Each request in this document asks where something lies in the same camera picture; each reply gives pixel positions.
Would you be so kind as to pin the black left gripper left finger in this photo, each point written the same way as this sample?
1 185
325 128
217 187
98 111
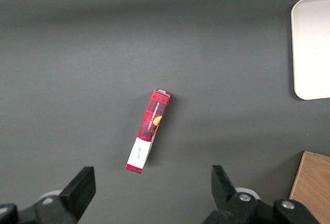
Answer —
77 193

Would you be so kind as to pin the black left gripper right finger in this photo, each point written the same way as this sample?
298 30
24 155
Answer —
227 198

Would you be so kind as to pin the beige plastic tray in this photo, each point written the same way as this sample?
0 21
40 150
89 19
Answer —
312 49

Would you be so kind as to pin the wooden drawer cabinet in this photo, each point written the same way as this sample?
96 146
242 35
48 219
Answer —
312 188

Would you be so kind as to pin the red plaid cookie box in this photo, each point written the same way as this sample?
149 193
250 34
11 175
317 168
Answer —
152 121

